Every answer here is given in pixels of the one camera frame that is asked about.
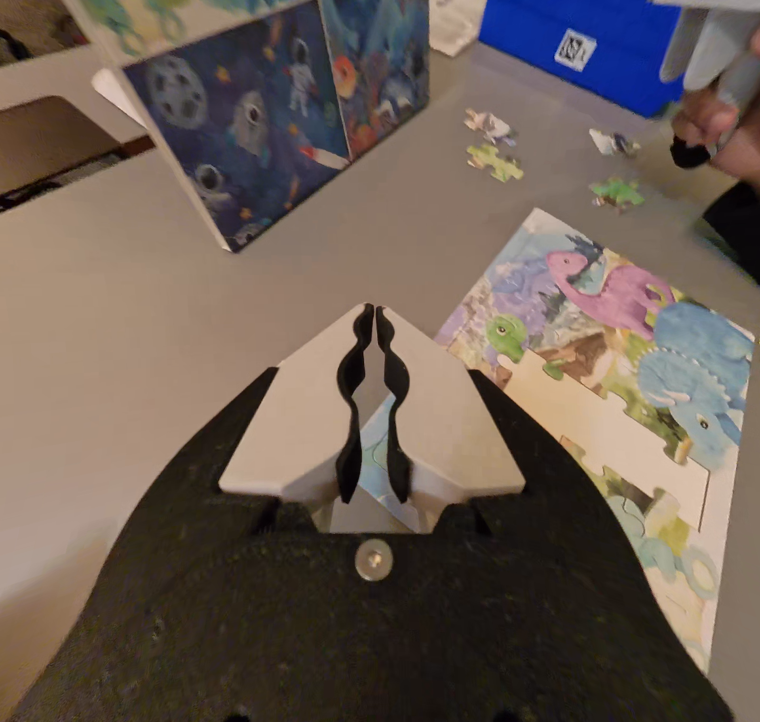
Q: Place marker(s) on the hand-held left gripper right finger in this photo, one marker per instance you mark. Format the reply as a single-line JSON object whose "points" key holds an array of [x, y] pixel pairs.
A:
{"points": [[457, 437]]}

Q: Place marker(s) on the green brown puzzle piece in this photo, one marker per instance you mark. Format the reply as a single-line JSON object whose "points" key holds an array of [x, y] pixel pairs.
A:
{"points": [[617, 192]]}

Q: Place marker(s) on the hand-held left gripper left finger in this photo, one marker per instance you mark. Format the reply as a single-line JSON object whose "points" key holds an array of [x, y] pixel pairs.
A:
{"points": [[285, 437]]}

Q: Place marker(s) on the white dark puzzle piece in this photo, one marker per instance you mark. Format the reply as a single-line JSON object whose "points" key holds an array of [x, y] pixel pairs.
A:
{"points": [[611, 142]]}

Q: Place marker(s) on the printed paper sheet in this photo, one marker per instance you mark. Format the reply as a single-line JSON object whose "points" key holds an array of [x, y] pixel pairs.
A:
{"points": [[454, 10]]}

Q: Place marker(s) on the dinosaur puzzle board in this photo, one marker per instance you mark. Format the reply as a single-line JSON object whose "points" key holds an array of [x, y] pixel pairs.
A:
{"points": [[594, 342]]}

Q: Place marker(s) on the grey white puzzle piece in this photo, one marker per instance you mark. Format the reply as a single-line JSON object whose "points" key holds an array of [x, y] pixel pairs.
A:
{"points": [[490, 125]]}

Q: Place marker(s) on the blue plastic bin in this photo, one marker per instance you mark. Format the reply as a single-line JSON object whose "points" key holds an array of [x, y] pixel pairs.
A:
{"points": [[546, 16]]}

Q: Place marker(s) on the person's right hand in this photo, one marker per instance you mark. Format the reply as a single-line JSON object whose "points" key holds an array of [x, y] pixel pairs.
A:
{"points": [[742, 146]]}

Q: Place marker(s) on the illustrated puzzle box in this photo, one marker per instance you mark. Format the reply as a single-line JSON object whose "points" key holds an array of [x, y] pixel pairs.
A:
{"points": [[237, 111]]}

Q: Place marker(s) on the light green puzzle piece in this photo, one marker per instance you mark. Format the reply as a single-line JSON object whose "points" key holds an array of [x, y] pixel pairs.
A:
{"points": [[496, 163]]}

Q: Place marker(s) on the person's right forearm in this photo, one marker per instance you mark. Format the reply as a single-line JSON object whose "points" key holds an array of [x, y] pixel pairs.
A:
{"points": [[739, 229]]}

